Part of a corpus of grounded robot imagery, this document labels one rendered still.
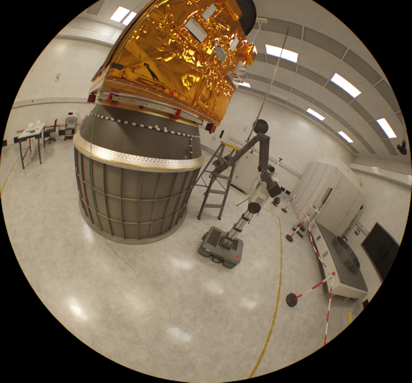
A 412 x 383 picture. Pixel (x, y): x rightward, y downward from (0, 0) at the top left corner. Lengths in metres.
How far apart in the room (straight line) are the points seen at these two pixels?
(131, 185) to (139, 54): 1.14
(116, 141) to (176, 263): 1.61
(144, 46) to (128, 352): 2.61
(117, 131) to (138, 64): 0.61
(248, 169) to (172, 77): 3.87
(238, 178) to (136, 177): 3.86
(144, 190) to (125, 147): 0.46
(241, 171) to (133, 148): 3.90
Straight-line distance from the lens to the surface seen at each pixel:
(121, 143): 1.19
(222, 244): 1.91
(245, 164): 4.45
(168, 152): 1.23
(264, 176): 1.17
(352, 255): 6.26
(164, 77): 1.20
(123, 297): 1.67
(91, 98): 2.53
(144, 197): 1.34
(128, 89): 1.10
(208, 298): 1.81
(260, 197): 1.41
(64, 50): 6.94
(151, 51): 1.15
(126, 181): 1.23
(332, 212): 6.48
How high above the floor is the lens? 1.65
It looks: 21 degrees down
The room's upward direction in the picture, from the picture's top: 23 degrees clockwise
